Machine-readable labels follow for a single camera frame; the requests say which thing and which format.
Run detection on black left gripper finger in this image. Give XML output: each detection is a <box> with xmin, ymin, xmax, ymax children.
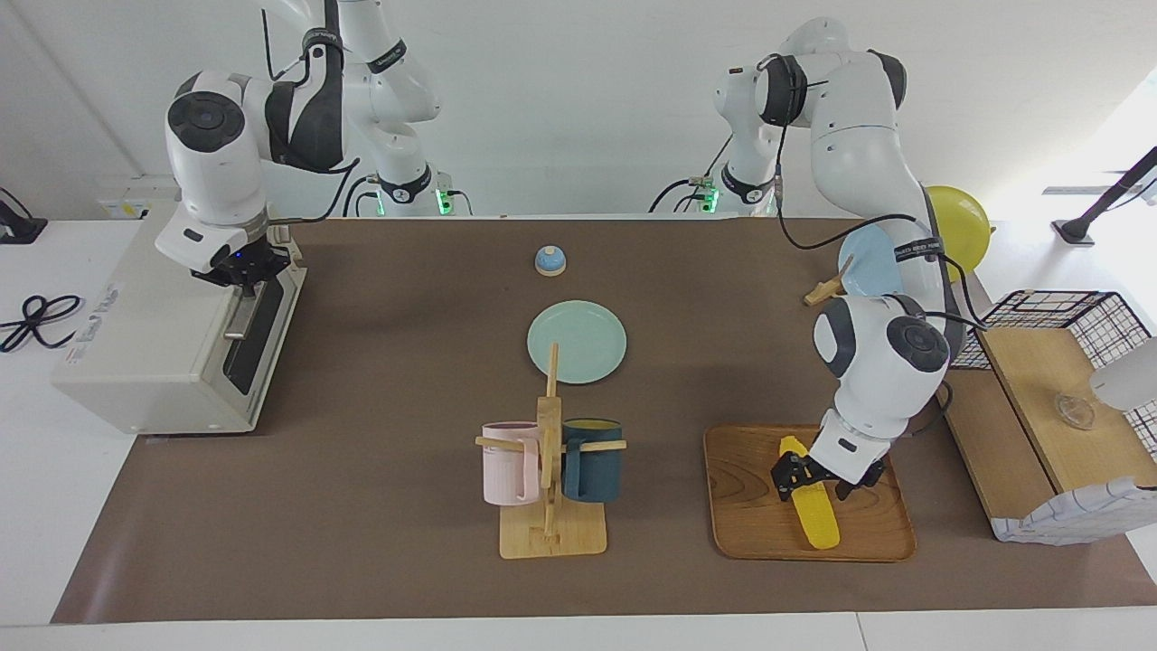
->
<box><xmin>769</xmin><ymin>451</ymin><xmax>816</xmax><ymax>504</ymax></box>
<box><xmin>835</xmin><ymin>463</ymin><xmax>886</xmax><ymax>503</ymax></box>

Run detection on glass oven door with handle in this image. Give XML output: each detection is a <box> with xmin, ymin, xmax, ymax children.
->
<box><xmin>210</xmin><ymin>237</ymin><xmax>308</xmax><ymax>404</ymax></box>

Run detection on yellow corn cob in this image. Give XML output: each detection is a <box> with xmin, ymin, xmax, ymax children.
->
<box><xmin>779</xmin><ymin>436</ymin><xmax>842</xmax><ymax>550</ymax></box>

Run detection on pale green plate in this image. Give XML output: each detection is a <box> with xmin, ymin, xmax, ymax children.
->
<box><xmin>527</xmin><ymin>300</ymin><xmax>628</xmax><ymax>385</ymax></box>

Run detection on white toaster oven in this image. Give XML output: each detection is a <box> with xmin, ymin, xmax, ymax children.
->
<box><xmin>52</xmin><ymin>210</ymin><xmax>308</xmax><ymax>436</ymax></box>

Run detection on brown wooden tray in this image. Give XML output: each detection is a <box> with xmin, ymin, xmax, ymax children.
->
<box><xmin>703</xmin><ymin>424</ymin><xmax>917</xmax><ymax>563</ymax></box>

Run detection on wooden plate rack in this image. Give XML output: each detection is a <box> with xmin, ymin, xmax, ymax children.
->
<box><xmin>804</xmin><ymin>271</ymin><xmax>856</xmax><ymax>308</ymax></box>

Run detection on dark blue mug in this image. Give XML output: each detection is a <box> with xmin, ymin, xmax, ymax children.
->
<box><xmin>560</xmin><ymin>418</ymin><xmax>625</xmax><ymax>504</ymax></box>

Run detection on brown table mat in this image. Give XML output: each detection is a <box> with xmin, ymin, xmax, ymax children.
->
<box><xmin>52</xmin><ymin>217</ymin><xmax>1157</xmax><ymax>625</ymax></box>

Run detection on light blue plate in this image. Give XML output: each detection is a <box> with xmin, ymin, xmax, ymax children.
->
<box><xmin>838</xmin><ymin>224</ymin><xmax>907</xmax><ymax>298</ymax></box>

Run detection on white checkered cloth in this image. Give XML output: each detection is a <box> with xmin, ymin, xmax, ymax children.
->
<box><xmin>992</xmin><ymin>476</ymin><xmax>1157</xmax><ymax>545</ymax></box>

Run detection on small clear glass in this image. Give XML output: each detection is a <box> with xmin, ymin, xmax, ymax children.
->
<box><xmin>1053</xmin><ymin>393</ymin><xmax>1097</xmax><ymax>431</ymax></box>

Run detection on black clamp base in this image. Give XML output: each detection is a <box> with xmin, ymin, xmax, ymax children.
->
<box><xmin>0</xmin><ymin>187</ymin><xmax>48</xmax><ymax>245</ymax></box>

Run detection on wooden mug rack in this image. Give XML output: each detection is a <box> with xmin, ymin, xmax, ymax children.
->
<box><xmin>475</xmin><ymin>342</ymin><xmax>627</xmax><ymax>560</ymax></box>

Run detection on yellow plate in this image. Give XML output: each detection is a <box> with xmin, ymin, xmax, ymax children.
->
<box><xmin>922</xmin><ymin>185</ymin><xmax>993</xmax><ymax>276</ymax></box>

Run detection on pink mug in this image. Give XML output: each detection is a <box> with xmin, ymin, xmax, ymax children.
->
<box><xmin>481</xmin><ymin>421</ymin><xmax>541</xmax><ymax>506</ymax></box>

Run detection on white rounded device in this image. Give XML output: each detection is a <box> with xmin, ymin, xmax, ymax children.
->
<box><xmin>1088</xmin><ymin>337</ymin><xmax>1157</xmax><ymax>414</ymax></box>

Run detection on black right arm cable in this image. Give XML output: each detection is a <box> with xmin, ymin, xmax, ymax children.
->
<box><xmin>260</xmin><ymin>9</ymin><xmax>362</xmax><ymax>224</ymax></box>

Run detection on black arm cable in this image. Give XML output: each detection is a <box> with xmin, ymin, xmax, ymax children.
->
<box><xmin>260</xmin><ymin>9</ymin><xmax>362</xmax><ymax>224</ymax></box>
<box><xmin>755</xmin><ymin>54</ymin><xmax>988</xmax><ymax>437</ymax></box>

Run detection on coiled black cable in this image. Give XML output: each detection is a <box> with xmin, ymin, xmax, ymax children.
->
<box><xmin>0</xmin><ymin>294</ymin><xmax>85</xmax><ymax>354</ymax></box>

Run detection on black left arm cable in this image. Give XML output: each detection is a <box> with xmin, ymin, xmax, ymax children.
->
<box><xmin>755</xmin><ymin>54</ymin><xmax>988</xmax><ymax>437</ymax></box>

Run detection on black wire basket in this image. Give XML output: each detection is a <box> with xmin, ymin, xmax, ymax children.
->
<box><xmin>949</xmin><ymin>289</ymin><xmax>1155</xmax><ymax>373</ymax></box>

